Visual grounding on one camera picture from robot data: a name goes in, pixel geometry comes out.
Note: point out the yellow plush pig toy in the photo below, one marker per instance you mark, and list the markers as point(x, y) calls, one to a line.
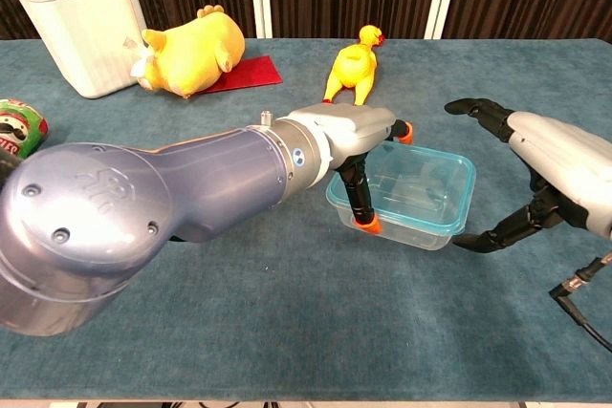
point(196, 54)

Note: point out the white square bin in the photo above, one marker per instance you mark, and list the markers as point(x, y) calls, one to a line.
point(81, 35)

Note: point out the green Pringles can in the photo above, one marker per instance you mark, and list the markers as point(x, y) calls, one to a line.
point(19, 126)

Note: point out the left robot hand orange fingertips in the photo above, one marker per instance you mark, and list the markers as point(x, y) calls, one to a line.
point(354, 128)

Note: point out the blue translucent lid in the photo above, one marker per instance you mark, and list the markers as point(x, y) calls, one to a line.
point(430, 174)

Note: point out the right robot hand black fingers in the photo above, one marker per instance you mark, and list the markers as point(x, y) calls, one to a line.
point(564, 164)

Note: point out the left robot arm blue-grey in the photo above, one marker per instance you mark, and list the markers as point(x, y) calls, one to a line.
point(143, 202)

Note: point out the clear plastic container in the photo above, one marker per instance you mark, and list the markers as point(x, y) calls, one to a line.
point(421, 236)

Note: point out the yellow rubber chicken toy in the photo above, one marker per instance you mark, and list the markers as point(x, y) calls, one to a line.
point(355, 69)

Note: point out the teal table cloth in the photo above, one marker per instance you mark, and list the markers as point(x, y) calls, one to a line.
point(334, 331)

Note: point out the red flat card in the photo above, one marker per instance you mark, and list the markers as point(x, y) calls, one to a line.
point(253, 73)

